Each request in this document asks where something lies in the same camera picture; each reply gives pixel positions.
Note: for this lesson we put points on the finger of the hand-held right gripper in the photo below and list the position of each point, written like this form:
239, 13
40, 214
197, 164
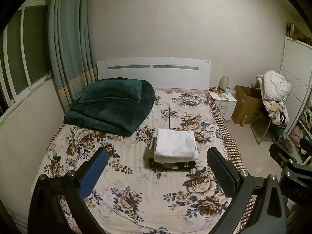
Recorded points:
280, 152
306, 146

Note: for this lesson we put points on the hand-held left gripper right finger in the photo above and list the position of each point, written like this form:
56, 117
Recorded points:
220, 173

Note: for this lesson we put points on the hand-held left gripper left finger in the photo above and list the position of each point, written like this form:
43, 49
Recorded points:
93, 173

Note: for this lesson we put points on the white T-shirt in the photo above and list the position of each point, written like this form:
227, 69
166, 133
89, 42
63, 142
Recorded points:
175, 143

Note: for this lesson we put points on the pile of clothes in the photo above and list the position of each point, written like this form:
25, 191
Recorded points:
275, 90

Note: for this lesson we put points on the pair of green slippers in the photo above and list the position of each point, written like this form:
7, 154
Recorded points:
285, 143

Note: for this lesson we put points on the metal folding chair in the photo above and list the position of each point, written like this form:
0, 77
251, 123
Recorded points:
262, 126

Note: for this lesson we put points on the brown checked bed sheet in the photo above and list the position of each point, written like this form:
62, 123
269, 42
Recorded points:
226, 131

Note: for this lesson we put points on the floral bed blanket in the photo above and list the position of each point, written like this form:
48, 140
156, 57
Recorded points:
136, 195

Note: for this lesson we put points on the brown bottle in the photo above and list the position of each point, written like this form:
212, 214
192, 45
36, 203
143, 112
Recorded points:
243, 121

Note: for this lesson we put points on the large cardboard box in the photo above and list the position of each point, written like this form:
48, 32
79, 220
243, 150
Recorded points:
246, 104

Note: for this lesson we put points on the dark green quilt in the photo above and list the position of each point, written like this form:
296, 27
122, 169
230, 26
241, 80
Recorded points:
109, 114

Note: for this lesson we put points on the folded black garment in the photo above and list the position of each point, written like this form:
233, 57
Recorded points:
158, 165

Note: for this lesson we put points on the folded white garment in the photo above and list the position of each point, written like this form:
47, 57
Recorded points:
151, 148

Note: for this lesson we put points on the white nightstand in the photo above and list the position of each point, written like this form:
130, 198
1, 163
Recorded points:
228, 107

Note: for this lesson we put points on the white wardrobe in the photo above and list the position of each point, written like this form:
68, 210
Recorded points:
296, 78

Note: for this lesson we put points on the small white bottle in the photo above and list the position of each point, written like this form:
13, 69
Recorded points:
228, 90

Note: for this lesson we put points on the dark green pillow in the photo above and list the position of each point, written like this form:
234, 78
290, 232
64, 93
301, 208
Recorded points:
112, 90

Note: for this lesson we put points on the beige table lamp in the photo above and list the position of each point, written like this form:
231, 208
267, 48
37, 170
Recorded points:
224, 82

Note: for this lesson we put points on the white bed headboard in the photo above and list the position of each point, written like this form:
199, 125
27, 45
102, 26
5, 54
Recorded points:
156, 74

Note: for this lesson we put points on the window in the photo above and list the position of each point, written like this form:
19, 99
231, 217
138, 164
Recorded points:
22, 65

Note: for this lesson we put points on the green curtain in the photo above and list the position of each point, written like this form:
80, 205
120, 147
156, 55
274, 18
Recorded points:
70, 41

